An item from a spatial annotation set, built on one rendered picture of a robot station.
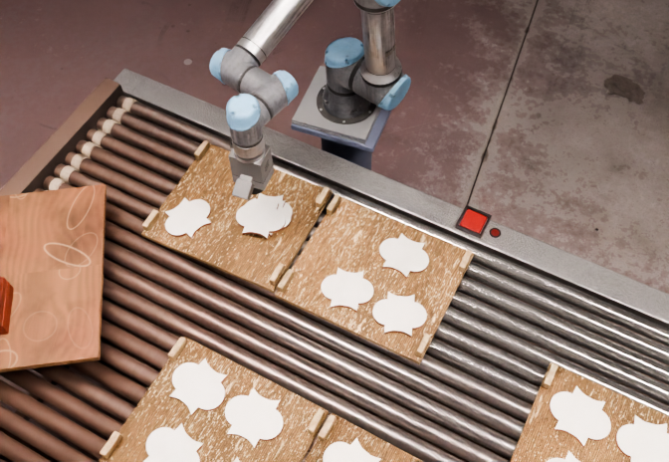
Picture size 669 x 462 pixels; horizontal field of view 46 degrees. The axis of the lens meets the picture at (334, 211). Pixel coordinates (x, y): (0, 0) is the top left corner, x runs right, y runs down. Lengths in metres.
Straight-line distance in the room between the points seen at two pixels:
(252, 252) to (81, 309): 0.46
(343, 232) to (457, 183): 1.34
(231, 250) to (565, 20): 2.53
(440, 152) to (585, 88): 0.80
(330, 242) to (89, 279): 0.62
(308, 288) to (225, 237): 0.28
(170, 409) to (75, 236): 0.51
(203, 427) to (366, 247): 0.63
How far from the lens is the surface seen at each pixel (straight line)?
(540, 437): 1.94
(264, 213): 2.14
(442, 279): 2.07
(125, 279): 2.16
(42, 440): 2.03
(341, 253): 2.09
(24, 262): 2.12
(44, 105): 3.92
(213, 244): 2.14
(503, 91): 3.77
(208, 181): 2.26
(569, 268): 2.17
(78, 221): 2.14
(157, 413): 1.96
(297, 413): 1.91
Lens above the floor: 2.74
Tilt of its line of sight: 56 degrees down
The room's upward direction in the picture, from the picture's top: 2 degrees counter-clockwise
